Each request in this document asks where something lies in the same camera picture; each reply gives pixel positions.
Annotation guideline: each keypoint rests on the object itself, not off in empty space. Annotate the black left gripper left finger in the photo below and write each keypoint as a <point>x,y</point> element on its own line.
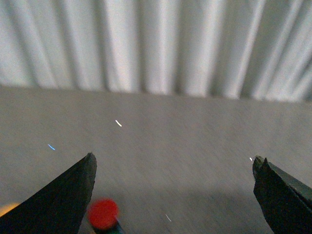
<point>57,208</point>

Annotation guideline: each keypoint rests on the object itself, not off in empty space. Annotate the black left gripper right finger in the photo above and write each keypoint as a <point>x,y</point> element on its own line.
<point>286,202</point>

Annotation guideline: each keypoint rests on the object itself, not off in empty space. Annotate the red push button switch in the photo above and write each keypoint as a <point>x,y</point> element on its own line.
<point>103,217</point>

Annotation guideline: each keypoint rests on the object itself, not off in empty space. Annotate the white pleated curtain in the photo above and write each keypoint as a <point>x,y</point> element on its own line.
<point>260,49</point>

